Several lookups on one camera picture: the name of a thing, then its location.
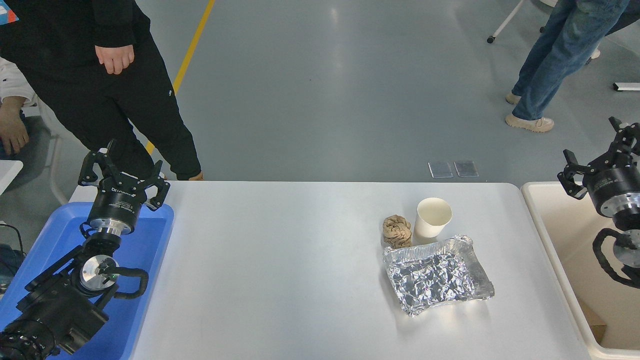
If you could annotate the white paper cup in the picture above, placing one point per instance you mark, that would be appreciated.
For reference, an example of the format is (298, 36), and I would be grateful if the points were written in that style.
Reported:
(431, 220)

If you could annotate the standing person's hand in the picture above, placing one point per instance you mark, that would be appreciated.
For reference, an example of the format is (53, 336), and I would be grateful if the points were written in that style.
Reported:
(116, 57)

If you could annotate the white tube chair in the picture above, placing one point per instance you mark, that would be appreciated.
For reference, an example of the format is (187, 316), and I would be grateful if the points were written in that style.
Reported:
(52, 167)

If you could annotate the seated person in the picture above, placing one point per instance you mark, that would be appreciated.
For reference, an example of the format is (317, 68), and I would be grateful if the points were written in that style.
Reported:
(12, 80)

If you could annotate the white side table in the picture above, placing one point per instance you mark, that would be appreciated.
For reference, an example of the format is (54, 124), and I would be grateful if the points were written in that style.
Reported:
(7, 172)

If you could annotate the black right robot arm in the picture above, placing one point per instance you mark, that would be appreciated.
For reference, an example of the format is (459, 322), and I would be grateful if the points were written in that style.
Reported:
(630, 250)

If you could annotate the large pale bin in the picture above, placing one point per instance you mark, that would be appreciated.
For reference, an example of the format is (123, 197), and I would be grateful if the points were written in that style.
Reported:
(565, 225)

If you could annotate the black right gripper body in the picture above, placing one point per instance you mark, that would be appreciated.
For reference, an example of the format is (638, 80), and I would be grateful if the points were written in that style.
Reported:
(615, 182)

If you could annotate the blue plastic tray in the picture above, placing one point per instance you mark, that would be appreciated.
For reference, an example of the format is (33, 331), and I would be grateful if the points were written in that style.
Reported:
(145, 250)

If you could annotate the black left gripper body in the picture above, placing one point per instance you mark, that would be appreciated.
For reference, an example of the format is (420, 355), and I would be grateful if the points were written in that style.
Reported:
(117, 200)

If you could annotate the standing person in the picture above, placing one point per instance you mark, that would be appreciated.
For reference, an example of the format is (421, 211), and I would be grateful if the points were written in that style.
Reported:
(125, 110)

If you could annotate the brown cardboard piece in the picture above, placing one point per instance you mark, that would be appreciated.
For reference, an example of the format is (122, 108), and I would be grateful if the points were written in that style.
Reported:
(595, 325)

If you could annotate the dark blue bag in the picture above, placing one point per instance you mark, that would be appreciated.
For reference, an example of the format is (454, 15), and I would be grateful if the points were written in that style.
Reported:
(10, 262)

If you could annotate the crumpled tan paper ball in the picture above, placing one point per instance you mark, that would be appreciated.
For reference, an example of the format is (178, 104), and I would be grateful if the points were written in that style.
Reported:
(397, 231)

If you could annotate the clear floor plate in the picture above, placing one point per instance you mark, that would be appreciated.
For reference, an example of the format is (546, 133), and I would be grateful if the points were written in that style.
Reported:
(440, 169)
(466, 168)

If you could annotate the seated person's hand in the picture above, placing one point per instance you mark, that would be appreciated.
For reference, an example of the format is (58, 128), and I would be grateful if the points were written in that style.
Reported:
(11, 125)

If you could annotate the white wheeled chair base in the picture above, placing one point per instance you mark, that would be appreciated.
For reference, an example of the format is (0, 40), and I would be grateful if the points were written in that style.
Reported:
(505, 22)

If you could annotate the crinkled foil tray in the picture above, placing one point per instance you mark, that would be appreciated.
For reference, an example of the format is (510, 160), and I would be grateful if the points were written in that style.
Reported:
(435, 277)

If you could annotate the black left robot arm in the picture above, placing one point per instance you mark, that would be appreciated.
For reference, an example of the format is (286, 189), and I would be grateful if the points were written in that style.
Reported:
(60, 305)

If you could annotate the white floor bar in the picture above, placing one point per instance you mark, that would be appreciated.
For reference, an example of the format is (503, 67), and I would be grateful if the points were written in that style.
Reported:
(627, 86)

